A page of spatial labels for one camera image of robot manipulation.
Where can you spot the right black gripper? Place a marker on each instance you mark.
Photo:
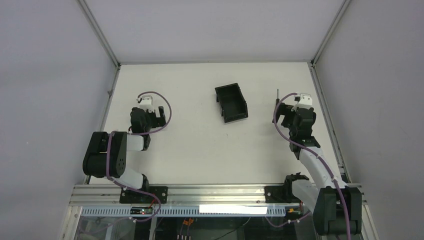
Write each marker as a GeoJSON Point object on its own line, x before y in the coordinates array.
{"type": "Point", "coordinates": [286, 114]}

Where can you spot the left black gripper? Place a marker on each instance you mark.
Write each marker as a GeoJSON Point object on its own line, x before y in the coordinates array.
{"type": "Point", "coordinates": [156, 117]}

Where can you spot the black screwdriver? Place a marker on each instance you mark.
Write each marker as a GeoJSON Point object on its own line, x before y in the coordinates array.
{"type": "Point", "coordinates": [277, 96]}

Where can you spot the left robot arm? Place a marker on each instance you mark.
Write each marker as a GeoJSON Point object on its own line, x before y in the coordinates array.
{"type": "Point", "coordinates": [106, 154]}

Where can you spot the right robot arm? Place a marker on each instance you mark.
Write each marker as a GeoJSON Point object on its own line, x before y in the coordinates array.
{"type": "Point", "coordinates": [335, 206]}

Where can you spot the black plastic bin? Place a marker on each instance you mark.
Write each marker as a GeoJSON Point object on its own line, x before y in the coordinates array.
{"type": "Point", "coordinates": [232, 102]}

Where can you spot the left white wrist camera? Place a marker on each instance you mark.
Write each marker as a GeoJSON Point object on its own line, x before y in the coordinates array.
{"type": "Point", "coordinates": [145, 102]}

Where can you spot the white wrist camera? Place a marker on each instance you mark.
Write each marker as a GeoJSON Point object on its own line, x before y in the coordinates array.
{"type": "Point", "coordinates": [145, 102]}
{"type": "Point", "coordinates": [303, 101]}

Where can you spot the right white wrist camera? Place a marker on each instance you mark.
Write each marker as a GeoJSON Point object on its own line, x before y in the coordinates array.
{"type": "Point", "coordinates": [303, 101]}

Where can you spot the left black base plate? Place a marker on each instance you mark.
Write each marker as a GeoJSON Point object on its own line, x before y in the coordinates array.
{"type": "Point", "coordinates": [132, 197]}

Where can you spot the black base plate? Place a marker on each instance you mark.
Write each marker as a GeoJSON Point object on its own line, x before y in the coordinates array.
{"type": "Point", "coordinates": [132, 197]}
{"type": "Point", "coordinates": [279, 194]}

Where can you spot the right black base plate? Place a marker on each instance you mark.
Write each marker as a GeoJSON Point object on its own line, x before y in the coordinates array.
{"type": "Point", "coordinates": [279, 194]}

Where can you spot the aluminium frame rail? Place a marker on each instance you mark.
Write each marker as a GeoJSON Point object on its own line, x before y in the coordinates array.
{"type": "Point", "coordinates": [89, 195]}

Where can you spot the white cable duct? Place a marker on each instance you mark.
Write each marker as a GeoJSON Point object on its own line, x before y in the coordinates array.
{"type": "Point", "coordinates": [203, 210]}

